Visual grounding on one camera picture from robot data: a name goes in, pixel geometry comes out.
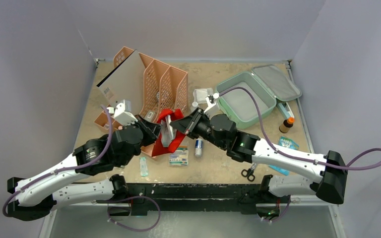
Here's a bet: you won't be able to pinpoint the red first aid pouch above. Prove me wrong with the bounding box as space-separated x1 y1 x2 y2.
151 109 185 157

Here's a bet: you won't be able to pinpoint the teal printed plaster packet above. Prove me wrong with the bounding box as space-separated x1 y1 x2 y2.
139 157 148 177

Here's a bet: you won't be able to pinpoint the alcohol wipes bag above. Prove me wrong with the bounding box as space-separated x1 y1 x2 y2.
160 115 177 148

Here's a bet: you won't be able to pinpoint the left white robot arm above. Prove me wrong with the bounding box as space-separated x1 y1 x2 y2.
2 116 161 221

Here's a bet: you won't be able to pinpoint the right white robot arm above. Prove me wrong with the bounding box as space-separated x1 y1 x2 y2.
170 109 348 204

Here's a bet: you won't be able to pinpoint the white gauze pad packet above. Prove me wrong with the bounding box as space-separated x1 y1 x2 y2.
192 88 214 104

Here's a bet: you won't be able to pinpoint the blue white bandage roll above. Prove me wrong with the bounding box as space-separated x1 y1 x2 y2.
194 138 203 158

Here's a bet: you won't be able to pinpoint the green orange dressing packet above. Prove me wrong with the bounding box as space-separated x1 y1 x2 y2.
169 146 189 166

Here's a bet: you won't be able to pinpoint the pink plastic desk organizer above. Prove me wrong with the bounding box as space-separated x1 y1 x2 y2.
94 46 189 158

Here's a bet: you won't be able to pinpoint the grey folder board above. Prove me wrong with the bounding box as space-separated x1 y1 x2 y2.
97 50 145 115

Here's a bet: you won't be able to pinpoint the blue wipes packet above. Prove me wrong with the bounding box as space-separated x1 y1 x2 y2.
269 136 299 176

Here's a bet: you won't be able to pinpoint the mint green storage case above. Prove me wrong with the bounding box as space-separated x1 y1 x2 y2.
215 64 302 129

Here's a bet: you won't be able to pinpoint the brown bottle orange cap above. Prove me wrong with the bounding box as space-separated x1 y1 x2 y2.
279 117 295 133

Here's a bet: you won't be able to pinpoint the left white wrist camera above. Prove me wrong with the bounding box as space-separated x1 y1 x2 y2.
107 100 138 126

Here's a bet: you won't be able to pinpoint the black handled scissors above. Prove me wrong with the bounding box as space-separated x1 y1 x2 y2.
241 163 257 182

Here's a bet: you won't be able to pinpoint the black table front rail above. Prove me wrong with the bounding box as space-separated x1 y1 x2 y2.
51 182 337 218

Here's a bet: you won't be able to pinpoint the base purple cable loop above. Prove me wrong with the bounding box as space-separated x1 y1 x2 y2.
107 191 164 232

